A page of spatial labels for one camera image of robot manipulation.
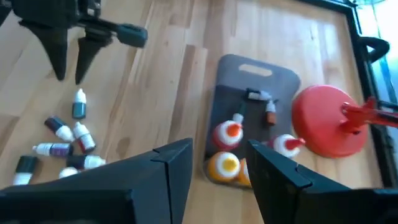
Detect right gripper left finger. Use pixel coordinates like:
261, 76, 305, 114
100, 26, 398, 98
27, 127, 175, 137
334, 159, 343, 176
0, 138, 193, 224

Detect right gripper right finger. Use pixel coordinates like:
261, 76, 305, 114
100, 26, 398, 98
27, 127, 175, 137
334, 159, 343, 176
247, 139, 398, 224

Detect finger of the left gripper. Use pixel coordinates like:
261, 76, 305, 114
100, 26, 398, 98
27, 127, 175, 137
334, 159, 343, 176
75, 30, 113, 85
18, 21, 68, 82

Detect small food colouring bottle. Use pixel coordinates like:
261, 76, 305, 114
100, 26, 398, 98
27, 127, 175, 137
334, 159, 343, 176
58, 166, 79, 180
65, 154, 106, 170
264, 99, 279, 126
244, 88, 274, 102

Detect large burgundy colouring bottle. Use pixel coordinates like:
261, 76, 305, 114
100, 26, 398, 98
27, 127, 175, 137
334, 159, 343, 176
267, 133, 307, 159

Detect small dark red colouring bottle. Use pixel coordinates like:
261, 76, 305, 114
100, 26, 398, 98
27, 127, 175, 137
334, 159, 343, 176
44, 115, 75, 143

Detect small leaf green colouring bottle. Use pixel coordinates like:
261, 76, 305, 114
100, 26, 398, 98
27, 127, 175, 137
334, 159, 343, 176
12, 155, 40, 187

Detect large yellow colouring bottle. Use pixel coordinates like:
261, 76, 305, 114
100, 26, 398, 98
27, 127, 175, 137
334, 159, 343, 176
206, 151, 242, 184

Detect large red-orange colouring bottle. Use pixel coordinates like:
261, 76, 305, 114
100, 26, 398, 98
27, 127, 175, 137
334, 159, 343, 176
212, 119, 244, 152

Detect large green colouring bottle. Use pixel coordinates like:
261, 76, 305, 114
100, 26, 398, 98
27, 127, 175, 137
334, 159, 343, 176
231, 102, 249, 125

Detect translucent grey plastic bin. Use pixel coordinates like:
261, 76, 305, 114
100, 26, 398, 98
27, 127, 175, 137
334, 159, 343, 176
203, 54, 302, 189

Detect small purple colouring bottle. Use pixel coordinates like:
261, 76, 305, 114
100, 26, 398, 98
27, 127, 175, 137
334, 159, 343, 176
32, 142, 75, 158

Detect red desk lamp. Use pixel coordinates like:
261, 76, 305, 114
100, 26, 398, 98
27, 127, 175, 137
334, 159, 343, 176
291, 84, 398, 159

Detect black frame hook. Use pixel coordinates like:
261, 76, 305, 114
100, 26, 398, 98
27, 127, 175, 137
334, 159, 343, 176
357, 36, 391, 63

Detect black metal table frame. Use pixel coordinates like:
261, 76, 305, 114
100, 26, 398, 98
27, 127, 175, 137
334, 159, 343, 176
298, 0, 398, 189

